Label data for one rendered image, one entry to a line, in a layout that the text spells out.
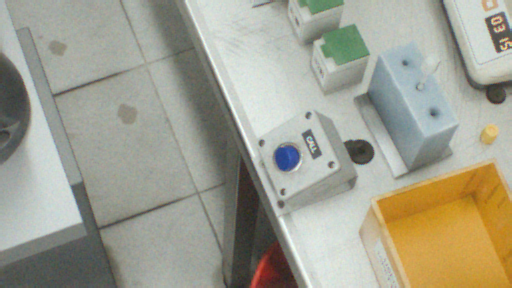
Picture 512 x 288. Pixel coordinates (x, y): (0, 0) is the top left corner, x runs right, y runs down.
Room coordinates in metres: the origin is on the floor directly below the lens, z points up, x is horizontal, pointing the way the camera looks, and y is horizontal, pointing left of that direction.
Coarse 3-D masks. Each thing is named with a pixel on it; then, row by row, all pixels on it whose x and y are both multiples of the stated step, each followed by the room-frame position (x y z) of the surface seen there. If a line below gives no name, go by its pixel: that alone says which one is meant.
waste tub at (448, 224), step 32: (416, 192) 0.36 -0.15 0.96; (448, 192) 0.38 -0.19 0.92; (480, 192) 0.39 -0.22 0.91; (384, 224) 0.32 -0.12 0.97; (416, 224) 0.36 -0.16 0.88; (448, 224) 0.36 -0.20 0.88; (480, 224) 0.36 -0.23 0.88; (384, 256) 0.30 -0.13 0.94; (416, 256) 0.32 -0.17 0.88; (448, 256) 0.33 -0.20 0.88; (480, 256) 0.33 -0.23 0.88
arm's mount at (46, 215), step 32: (0, 0) 0.54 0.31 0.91; (0, 32) 0.50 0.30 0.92; (32, 96) 0.43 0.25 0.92; (32, 128) 0.39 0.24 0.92; (32, 160) 0.36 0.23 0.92; (0, 192) 0.32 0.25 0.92; (32, 192) 0.32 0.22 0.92; (64, 192) 0.33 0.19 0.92; (0, 224) 0.29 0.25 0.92; (32, 224) 0.29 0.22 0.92; (64, 224) 0.29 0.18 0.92; (0, 256) 0.26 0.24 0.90
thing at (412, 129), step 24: (408, 48) 0.51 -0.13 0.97; (384, 72) 0.48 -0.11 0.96; (408, 72) 0.48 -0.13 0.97; (360, 96) 0.49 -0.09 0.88; (384, 96) 0.47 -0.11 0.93; (408, 96) 0.45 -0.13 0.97; (432, 96) 0.46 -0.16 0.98; (384, 120) 0.46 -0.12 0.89; (408, 120) 0.44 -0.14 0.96; (432, 120) 0.43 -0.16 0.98; (456, 120) 0.44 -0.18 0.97; (384, 144) 0.44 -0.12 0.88; (408, 144) 0.43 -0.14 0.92; (432, 144) 0.42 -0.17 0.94; (408, 168) 0.41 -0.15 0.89
